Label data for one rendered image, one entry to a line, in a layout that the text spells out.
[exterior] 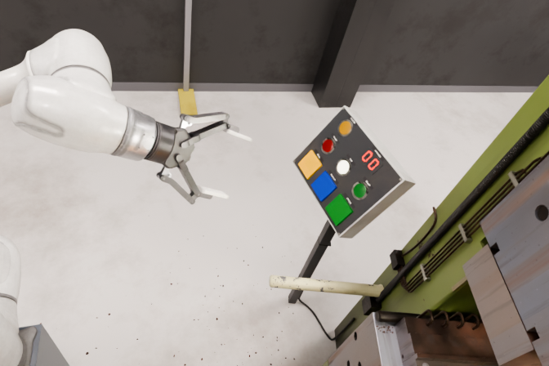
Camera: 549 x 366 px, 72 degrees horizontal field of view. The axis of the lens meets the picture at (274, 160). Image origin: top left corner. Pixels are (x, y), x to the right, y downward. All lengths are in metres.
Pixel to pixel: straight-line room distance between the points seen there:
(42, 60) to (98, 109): 0.16
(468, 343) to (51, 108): 1.11
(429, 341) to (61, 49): 1.07
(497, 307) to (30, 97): 0.87
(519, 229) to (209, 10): 2.42
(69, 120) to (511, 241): 0.79
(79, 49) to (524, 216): 0.84
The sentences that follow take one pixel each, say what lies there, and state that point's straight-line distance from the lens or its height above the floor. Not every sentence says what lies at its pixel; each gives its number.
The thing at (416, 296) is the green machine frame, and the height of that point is 0.84.
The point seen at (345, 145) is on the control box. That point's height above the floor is 1.13.
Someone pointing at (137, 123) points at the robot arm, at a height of 1.47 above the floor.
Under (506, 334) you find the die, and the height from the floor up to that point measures 1.32.
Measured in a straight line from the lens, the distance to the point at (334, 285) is 1.52.
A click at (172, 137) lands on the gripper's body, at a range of 0.72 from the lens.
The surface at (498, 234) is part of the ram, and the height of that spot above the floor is 1.40.
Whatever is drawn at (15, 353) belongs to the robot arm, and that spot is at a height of 0.72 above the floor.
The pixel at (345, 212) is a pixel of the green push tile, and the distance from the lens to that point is 1.22.
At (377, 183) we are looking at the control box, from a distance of 1.18.
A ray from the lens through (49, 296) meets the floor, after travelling 2.21.
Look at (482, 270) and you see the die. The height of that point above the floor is 1.32.
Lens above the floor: 1.94
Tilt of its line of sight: 45 degrees down
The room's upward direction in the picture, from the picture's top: 16 degrees clockwise
